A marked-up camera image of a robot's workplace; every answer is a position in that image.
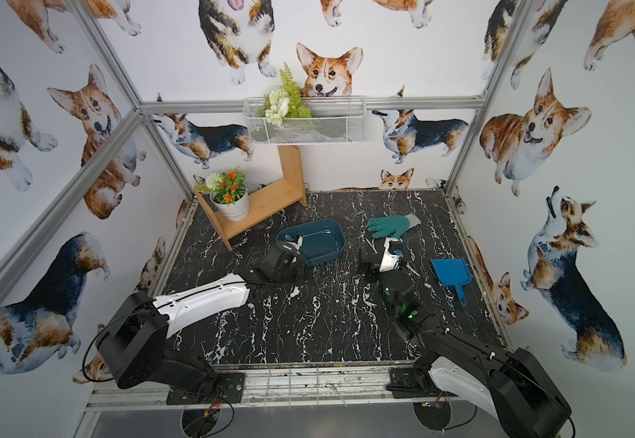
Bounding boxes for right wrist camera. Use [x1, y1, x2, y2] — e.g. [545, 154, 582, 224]
[379, 237, 404, 273]

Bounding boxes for teal plastic storage box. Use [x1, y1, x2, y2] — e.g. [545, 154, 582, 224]
[276, 218, 346, 268]

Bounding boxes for artificial fern white flowers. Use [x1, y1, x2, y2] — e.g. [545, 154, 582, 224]
[258, 64, 312, 127]

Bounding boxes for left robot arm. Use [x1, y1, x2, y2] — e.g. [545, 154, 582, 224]
[91, 235, 304, 397]

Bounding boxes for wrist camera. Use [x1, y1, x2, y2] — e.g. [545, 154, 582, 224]
[283, 233, 304, 254]
[379, 237, 404, 273]

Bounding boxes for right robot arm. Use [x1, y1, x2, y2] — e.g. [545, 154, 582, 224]
[359, 248, 573, 437]

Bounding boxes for green work glove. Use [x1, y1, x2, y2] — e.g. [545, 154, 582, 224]
[367, 213, 421, 239]

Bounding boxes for blue plastic dustpan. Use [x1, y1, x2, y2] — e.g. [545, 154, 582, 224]
[430, 258, 472, 308]

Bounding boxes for white pot orange flowers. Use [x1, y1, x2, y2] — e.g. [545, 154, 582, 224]
[193, 168, 250, 223]

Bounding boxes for wooden shelf stand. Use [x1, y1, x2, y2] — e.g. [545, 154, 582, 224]
[193, 145, 307, 251]

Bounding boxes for white wire basket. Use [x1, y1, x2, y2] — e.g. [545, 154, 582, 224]
[243, 98, 367, 145]

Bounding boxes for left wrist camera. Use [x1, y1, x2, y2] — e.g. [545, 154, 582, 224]
[283, 233, 304, 254]

